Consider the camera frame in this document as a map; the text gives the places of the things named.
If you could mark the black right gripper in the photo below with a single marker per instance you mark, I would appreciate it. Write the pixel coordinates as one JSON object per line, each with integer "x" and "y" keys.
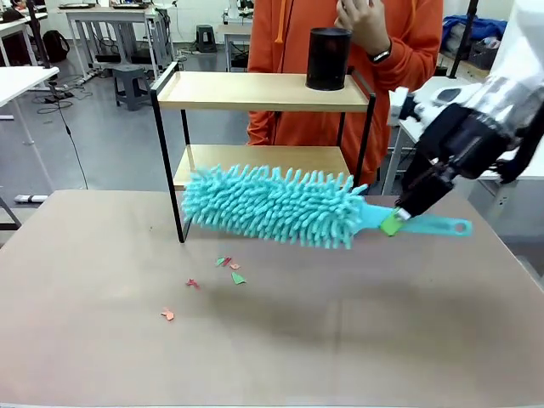
{"x": 463, "y": 140}

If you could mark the teal microfiber duster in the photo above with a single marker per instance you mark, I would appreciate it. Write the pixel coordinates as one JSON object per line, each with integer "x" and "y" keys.
{"x": 276, "y": 208}

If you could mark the person's orange sleeved left forearm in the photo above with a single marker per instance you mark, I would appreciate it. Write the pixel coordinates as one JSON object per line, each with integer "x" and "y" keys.
{"x": 412, "y": 72}

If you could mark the two-tier wood metal shelf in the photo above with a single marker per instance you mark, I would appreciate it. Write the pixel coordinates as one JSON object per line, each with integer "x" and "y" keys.
{"x": 255, "y": 91}

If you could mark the person's left hand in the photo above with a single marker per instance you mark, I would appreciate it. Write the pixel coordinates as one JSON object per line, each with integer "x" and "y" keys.
{"x": 363, "y": 27}

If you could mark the black wristband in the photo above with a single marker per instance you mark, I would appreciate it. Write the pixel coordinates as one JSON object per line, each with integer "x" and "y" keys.
{"x": 380, "y": 54}

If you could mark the dark storage crate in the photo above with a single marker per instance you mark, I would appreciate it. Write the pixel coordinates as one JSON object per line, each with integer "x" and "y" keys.
{"x": 484, "y": 53}

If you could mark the thin black pole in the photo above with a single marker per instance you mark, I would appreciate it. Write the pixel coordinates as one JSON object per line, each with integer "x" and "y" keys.
{"x": 463, "y": 38}

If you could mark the black cylindrical container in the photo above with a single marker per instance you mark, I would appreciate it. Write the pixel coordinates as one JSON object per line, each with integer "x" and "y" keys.
{"x": 328, "y": 59}

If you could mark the blue cloth pile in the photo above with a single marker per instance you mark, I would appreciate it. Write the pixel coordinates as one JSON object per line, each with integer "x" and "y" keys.
{"x": 467, "y": 32}

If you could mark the person's orange hoodie torso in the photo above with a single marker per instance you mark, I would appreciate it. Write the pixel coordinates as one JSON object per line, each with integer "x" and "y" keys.
{"x": 289, "y": 42}

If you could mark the orange red paper scrap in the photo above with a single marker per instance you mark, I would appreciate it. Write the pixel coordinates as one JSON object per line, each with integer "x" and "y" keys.
{"x": 235, "y": 266}

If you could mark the large green paper scrap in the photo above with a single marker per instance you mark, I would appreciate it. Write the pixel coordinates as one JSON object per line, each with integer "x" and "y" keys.
{"x": 238, "y": 278}

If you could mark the small green paper scrap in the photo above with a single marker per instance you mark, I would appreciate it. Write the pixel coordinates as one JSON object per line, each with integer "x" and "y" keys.
{"x": 219, "y": 262}

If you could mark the dark plastic stool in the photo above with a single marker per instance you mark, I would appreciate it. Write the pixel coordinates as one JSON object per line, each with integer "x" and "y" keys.
{"x": 205, "y": 38}

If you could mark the pink paper scrap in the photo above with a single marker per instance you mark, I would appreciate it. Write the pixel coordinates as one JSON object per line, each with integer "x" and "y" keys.
{"x": 168, "y": 314}

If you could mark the grey plastic stool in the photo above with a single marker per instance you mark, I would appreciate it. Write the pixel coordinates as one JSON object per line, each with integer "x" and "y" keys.
{"x": 132, "y": 85}

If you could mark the grey metal workbench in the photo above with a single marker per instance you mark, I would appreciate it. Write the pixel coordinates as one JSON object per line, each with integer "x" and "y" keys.
{"x": 110, "y": 25}

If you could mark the white power strip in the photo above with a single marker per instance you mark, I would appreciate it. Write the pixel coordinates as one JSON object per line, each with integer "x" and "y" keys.
{"x": 30, "y": 198}

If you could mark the black backpack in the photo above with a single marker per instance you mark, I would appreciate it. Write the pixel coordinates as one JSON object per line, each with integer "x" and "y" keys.
{"x": 56, "y": 44}

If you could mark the black stand pole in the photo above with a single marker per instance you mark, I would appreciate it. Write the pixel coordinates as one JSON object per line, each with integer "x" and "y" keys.
{"x": 39, "y": 38}

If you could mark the white table with slim legs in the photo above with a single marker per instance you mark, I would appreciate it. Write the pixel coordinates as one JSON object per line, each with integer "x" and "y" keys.
{"x": 21, "y": 81}

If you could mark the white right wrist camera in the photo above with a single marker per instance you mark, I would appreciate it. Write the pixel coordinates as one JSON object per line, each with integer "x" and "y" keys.
{"x": 429, "y": 100}

